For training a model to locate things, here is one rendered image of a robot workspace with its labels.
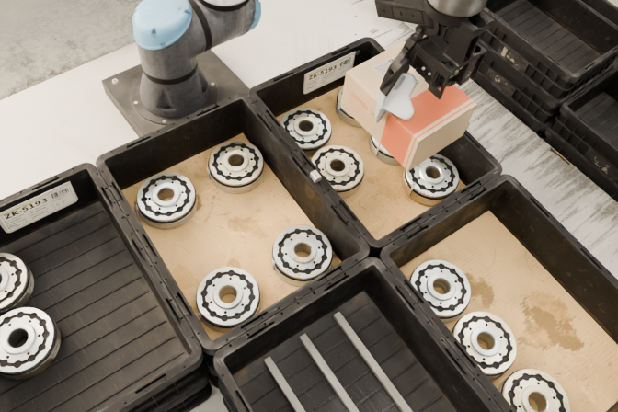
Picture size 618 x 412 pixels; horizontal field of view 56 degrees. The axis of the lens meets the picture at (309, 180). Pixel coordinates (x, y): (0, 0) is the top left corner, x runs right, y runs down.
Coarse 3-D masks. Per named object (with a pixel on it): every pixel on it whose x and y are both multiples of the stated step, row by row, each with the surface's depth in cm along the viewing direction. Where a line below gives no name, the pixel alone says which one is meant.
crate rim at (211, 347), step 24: (240, 96) 109; (192, 120) 105; (264, 120) 106; (120, 192) 96; (336, 216) 96; (144, 240) 91; (360, 240) 94; (168, 288) 87; (312, 288) 89; (192, 312) 85; (264, 312) 86; (240, 336) 84
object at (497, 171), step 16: (352, 48) 118; (304, 64) 114; (320, 64) 116; (272, 80) 112; (256, 96) 109; (288, 144) 104; (480, 144) 106; (304, 160) 102; (496, 160) 105; (496, 176) 103; (336, 192) 98; (464, 192) 100; (432, 208) 98; (352, 224) 95; (416, 224) 96; (368, 240) 94; (384, 240) 94
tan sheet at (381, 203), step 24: (336, 96) 124; (336, 120) 120; (336, 144) 117; (360, 144) 117; (384, 168) 114; (360, 192) 111; (384, 192) 111; (360, 216) 108; (384, 216) 108; (408, 216) 109
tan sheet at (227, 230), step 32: (192, 160) 112; (128, 192) 107; (224, 192) 109; (256, 192) 109; (288, 192) 110; (192, 224) 105; (224, 224) 105; (256, 224) 105; (288, 224) 106; (192, 256) 101; (224, 256) 102; (256, 256) 102; (192, 288) 98; (288, 288) 99
